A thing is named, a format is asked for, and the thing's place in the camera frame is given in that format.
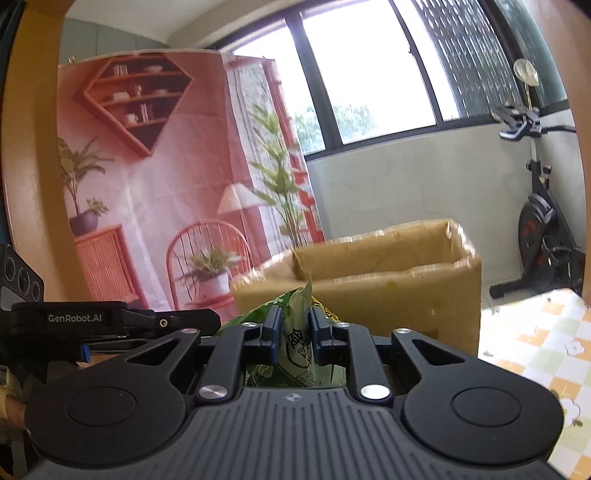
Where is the brown cardboard box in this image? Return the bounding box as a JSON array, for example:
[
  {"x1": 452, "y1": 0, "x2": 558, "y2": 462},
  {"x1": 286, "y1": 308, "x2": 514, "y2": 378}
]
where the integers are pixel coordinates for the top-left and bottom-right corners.
[{"x1": 230, "y1": 218, "x2": 483, "y2": 393}]

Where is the white round lamp on stalk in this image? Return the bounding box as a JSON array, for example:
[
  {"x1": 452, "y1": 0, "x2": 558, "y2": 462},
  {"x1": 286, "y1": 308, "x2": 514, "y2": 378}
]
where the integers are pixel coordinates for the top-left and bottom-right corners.
[{"x1": 513, "y1": 58, "x2": 540, "y2": 109}]

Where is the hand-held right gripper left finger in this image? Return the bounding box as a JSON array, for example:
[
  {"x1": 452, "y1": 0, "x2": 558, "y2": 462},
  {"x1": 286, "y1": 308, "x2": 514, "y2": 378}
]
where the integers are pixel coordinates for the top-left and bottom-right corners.
[{"x1": 115, "y1": 308, "x2": 282, "y2": 406}]

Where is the green snack bag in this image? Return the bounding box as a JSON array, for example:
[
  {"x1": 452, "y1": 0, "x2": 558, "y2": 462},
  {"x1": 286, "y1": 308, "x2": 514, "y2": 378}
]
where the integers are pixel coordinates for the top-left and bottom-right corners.
[{"x1": 217, "y1": 272, "x2": 352, "y2": 388}]

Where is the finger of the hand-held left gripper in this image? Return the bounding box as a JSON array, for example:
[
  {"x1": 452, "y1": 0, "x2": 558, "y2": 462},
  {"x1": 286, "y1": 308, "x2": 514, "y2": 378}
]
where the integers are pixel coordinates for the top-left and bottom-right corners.
[
  {"x1": 81, "y1": 342, "x2": 153, "y2": 361},
  {"x1": 122, "y1": 309, "x2": 221, "y2": 343}
]

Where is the black exercise bike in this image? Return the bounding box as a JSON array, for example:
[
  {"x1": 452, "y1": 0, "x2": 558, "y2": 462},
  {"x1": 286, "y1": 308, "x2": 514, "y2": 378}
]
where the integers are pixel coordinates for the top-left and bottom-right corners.
[{"x1": 489, "y1": 104, "x2": 587, "y2": 298}]

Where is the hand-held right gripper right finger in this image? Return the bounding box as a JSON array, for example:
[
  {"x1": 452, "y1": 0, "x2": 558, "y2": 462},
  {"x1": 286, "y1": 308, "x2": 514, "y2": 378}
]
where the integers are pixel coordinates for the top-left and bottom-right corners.
[{"x1": 308, "y1": 308, "x2": 467, "y2": 406}]

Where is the printed room backdrop cloth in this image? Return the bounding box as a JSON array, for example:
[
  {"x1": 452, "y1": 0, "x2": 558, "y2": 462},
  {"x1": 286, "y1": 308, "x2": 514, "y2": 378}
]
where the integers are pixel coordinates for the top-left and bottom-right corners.
[{"x1": 58, "y1": 51, "x2": 326, "y2": 315}]

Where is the black framed window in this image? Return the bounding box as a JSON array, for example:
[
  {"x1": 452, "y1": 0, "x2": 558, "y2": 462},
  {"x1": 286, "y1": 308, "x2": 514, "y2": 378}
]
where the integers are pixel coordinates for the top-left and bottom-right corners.
[{"x1": 217, "y1": 0, "x2": 568, "y2": 162}]

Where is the person's left hand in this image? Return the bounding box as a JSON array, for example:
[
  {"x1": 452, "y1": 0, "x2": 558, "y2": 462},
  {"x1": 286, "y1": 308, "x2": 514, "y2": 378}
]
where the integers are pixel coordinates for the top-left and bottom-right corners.
[{"x1": 0, "y1": 369, "x2": 28, "y2": 432}]

